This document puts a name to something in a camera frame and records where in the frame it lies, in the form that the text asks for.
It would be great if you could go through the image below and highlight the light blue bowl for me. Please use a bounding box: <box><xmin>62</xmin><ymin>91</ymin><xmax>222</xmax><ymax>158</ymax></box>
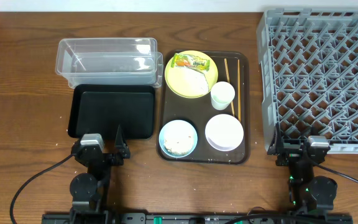
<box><xmin>158</xmin><ymin>119</ymin><xmax>198</xmax><ymax>158</ymax></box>

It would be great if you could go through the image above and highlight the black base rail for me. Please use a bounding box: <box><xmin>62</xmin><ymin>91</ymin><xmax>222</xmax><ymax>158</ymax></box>
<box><xmin>41</xmin><ymin>212</ymin><xmax>354</xmax><ymax>224</ymax></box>

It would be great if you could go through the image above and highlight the green snack wrapper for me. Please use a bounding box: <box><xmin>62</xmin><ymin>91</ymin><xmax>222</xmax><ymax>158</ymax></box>
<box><xmin>170</xmin><ymin>54</ymin><xmax>210</xmax><ymax>72</ymax></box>

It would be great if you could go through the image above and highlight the white pink bowl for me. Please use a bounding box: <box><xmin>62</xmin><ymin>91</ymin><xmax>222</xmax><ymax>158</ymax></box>
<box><xmin>204</xmin><ymin>114</ymin><xmax>244</xmax><ymax>152</ymax></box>

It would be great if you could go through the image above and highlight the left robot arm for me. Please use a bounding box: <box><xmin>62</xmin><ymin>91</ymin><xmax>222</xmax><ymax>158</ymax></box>
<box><xmin>69</xmin><ymin>127</ymin><xmax>131</xmax><ymax>223</ymax></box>

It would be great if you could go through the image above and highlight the black waste tray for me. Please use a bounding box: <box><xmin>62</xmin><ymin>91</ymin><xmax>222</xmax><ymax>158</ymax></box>
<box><xmin>68</xmin><ymin>84</ymin><xmax>155</xmax><ymax>140</ymax></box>

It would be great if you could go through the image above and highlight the right wooden chopstick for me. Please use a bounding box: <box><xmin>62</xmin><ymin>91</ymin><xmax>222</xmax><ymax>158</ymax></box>
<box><xmin>237</xmin><ymin>59</ymin><xmax>241</xmax><ymax>122</ymax></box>

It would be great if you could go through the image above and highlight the rice food waste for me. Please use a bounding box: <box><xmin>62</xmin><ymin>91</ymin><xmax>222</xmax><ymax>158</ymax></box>
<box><xmin>163</xmin><ymin>130</ymin><xmax>194</xmax><ymax>156</ymax></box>

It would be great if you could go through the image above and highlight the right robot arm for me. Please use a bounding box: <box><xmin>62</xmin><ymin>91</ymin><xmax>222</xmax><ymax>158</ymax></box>
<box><xmin>267</xmin><ymin>124</ymin><xmax>337</xmax><ymax>219</ymax></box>

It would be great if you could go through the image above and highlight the left wooden chopstick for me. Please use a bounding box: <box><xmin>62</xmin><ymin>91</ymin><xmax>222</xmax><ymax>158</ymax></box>
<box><xmin>224</xmin><ymin>58</ymin><xmax>235</xmax><ymax>116</ymax></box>

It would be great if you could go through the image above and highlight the grey dishwasher rack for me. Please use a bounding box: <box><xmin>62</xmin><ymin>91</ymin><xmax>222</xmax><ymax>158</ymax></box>
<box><xmin>257</xmin><ymin>8</ymin><xmax>358</xmax><ymax>154</ymax></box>

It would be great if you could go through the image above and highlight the wooden chopstick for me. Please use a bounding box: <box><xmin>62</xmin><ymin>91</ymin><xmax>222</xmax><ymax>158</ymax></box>
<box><xmin>237</xmin><ymin>59</ymin><xmax>241</xmax><ymax>122</ymax></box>
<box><xmin>224</xmin><ymin>58</ymin><xmax>235</xmax><ymax>116</ymax></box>

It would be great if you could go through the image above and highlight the white cup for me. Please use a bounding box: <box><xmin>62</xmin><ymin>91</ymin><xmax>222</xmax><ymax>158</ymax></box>
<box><xmin>210</xmin><ymin>82</ymin><xmax>230</xmax><ymax>110</ymax></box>

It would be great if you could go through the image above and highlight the clear plastic bin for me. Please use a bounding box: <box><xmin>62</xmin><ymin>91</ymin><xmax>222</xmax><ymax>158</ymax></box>
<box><xmin>55</xmin><ymin>37</ymin><xmax>163</xmax><ymax>88</ymax></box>

